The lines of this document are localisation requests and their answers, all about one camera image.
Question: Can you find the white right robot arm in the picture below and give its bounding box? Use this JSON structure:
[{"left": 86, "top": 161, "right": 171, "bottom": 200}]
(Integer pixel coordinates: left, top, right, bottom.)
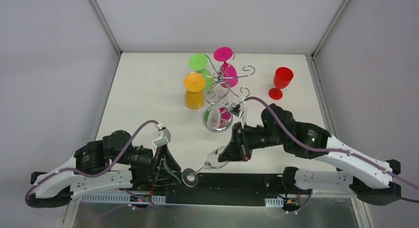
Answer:
[{"left": 217, "top": 104, "right": 402, "bottom": 206}]

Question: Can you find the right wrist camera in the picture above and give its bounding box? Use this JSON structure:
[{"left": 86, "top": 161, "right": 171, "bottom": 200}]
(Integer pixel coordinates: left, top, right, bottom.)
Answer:
[{"left": 228, "top": 101, "right": 248, "bottom": 126}]

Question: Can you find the pink wine glass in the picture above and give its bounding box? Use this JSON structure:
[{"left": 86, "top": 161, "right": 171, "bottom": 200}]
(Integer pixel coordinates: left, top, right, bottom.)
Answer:
[{"left": 213, "top": 46, "right": 238, "bottom": 88}]

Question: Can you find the chrome wine glass rack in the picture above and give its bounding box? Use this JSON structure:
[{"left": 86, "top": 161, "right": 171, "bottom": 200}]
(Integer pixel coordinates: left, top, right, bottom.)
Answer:
[{"left": 202, "top": 53, "right": 256, "bottom": 132}]

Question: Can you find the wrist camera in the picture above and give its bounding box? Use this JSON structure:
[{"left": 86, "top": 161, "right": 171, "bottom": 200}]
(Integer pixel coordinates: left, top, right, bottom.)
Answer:
[
  {"left": 228, "top": 101, "right": 248, "bottom": 126},
  {"left": 151, "top": 123, "right": 171, "bottom": 156}
]

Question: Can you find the orange wine glass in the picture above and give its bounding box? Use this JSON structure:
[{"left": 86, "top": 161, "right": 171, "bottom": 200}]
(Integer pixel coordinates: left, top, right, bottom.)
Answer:
[{"left": 184, "top": 72, "right": 206, "bottom": 110}]

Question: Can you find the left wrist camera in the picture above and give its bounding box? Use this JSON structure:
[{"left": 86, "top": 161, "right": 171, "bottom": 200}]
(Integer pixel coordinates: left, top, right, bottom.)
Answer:
[{"left": 151, "top": 123, "right": 171, "bottom": 156}]

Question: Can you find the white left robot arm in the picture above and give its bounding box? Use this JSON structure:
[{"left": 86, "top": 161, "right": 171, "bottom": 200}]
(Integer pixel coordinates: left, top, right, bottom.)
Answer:
[{"left": 25, "top": 130, "right": 181, "bottom": 208}]

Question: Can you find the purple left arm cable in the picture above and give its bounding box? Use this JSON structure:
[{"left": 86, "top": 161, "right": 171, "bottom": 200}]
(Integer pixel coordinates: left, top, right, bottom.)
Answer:
[{"left": 24, "top": 119, "right": 165, "bottom": 221}]

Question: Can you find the red wine glass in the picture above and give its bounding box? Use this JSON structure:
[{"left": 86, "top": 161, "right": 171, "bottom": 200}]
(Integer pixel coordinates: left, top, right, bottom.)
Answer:
[{"left": 268, "top": 67, "right": 294, "bottom": 100}]

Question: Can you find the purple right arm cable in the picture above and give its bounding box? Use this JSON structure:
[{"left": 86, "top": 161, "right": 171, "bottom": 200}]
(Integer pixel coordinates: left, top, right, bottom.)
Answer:
[{"left": 244, "top": 96, "right": 419, "bottom": 217}]

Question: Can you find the green wine glass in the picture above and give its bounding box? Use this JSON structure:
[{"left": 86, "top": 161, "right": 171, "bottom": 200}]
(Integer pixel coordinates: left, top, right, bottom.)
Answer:
[{"left": 188, "top": 53, "right": 213, "bottom": 92}]

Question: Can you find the clear wine glass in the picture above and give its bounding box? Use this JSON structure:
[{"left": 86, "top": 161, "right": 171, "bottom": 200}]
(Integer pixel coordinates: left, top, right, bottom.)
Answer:
[
  {"left": 205, "top": 93, "right": 228, "bottom": 132},
  {"left": 181, "top": 146, "right": 229, "bottom": 187}
]

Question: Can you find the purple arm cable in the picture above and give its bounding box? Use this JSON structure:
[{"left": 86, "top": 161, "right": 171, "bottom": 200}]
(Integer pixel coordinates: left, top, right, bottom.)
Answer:
[
  {"left": 24, "top": 119, "right": 165, "bottom": 221},
  {"left": 244, "top": 96, "right": 419, "bottom": 217}
]

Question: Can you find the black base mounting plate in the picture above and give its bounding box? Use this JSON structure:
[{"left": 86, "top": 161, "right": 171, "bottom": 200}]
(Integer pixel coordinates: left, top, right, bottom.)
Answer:
[{"left": 131, "top": 173, "right": 310, "bottom": 207}]

